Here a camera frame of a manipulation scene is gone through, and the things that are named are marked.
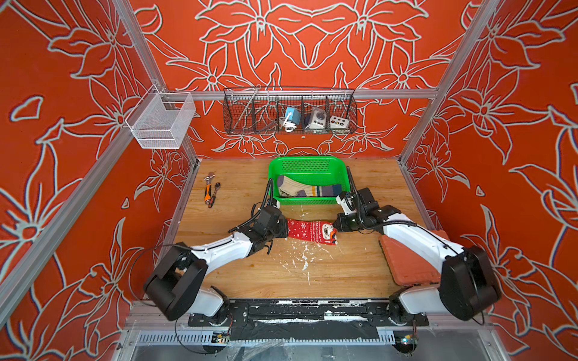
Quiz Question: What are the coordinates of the red snowflake sock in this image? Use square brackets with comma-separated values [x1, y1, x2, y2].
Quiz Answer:
[287, 219, 338, 245]

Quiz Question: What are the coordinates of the cream striped sock purple toe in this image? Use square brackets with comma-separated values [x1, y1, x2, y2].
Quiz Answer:
[277, 175, 343, 198]

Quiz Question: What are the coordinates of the green plastic basket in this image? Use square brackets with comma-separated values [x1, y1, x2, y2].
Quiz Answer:
[268, 156, 351, 205]

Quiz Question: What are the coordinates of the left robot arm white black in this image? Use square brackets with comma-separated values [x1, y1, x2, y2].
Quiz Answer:
[144, 205, 288, 323]

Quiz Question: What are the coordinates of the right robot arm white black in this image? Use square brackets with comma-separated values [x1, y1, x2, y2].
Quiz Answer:
[334, 188, 502, 326]

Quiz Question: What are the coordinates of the red black ratchet wrench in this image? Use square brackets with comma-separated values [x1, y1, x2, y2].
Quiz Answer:
[209, 182, 221, 208]

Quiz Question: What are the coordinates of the orange plastic tool case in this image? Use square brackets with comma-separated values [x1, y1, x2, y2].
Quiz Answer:
[380, 224, 456, 286]

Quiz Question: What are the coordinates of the white box with dots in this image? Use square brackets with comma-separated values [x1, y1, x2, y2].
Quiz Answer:
[329, 116, 350, 133]

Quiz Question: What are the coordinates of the white device with dial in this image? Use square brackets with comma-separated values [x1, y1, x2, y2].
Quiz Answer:
[304, 108, 328, 131]

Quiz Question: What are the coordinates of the teal box in basket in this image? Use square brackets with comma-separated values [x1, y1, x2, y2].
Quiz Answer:
[281, 107, 301, 127]

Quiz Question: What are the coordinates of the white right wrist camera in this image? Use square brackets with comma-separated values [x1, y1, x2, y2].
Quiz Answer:
[336, 192, 357, 216]

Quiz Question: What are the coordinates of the orange handled adjustable wrench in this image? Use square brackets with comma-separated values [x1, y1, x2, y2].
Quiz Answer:
[204, 172, 215, 205]

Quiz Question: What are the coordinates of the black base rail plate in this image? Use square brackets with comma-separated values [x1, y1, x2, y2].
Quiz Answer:
[188, 299, 429, 342]

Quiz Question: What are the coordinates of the black wire wall basket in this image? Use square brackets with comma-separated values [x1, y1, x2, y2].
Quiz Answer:
[223, 86, 358, 135]

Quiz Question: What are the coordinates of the clear acrylic wall box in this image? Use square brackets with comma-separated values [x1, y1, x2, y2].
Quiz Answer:
[126, 93, 197, 150]

